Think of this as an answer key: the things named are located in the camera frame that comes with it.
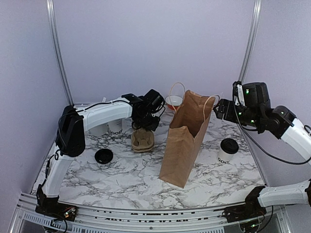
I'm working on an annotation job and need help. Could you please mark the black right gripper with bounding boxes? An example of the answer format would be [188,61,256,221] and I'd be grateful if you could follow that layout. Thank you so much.
[214,99,262,129]

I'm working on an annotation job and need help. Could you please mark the brown paper takeout bag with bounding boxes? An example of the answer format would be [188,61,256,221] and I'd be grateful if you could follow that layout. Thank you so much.
[159,90,221,188]

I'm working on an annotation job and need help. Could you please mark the brown cardboard cup carrier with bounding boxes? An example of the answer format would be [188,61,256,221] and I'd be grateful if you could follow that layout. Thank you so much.
[131,128,155,152]

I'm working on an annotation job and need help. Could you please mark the white paper cups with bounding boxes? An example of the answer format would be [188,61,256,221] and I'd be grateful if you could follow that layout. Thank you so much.
[107,119,123,137]

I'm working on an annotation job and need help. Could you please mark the single white paper cup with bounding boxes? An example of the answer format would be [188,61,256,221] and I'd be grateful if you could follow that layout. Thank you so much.
[217,148,235,165]

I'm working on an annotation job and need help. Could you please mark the black plastic cup lid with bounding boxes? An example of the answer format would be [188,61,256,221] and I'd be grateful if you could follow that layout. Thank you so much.
[94,149,113,165]

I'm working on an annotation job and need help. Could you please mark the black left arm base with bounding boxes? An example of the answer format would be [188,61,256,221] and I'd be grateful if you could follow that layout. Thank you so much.
[35,184,77,221]

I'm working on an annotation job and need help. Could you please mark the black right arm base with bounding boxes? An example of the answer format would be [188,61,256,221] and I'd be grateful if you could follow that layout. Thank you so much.
[222,186,267,223]

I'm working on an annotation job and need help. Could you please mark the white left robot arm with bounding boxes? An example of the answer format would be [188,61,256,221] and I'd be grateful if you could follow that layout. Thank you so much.
[36,89,165,216]

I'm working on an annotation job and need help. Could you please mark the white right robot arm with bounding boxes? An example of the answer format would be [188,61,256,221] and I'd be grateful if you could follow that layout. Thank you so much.
[214,81,311,217]

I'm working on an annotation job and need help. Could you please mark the orange white bowl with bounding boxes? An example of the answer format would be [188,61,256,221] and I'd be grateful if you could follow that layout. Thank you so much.
[165,95,183,110]

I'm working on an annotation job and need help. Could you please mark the white ribbed stirrer canister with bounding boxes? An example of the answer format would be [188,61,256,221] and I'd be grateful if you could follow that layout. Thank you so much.
[89,124,108,136]

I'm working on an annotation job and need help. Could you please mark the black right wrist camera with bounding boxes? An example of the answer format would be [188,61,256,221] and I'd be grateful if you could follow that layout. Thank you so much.
[233,81,245,106]

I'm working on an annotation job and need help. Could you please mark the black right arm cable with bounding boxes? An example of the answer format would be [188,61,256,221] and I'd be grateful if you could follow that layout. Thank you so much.
[238,121,311,166]

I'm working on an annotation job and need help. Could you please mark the front aluminium frame rail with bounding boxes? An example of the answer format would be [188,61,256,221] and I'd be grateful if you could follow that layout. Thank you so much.
[10,194,292,233]

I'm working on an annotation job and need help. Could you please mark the right rear aluminium post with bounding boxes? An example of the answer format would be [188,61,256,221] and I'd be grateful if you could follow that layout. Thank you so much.
[238,0,262,83]

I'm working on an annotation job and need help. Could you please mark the aluminium post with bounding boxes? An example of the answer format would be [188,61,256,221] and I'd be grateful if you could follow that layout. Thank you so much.
[46,0,74,105]
[238,0,262,83]

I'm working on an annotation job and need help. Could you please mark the left rear aluminium post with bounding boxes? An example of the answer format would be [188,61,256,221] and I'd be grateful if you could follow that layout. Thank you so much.
[46,0,74,105]

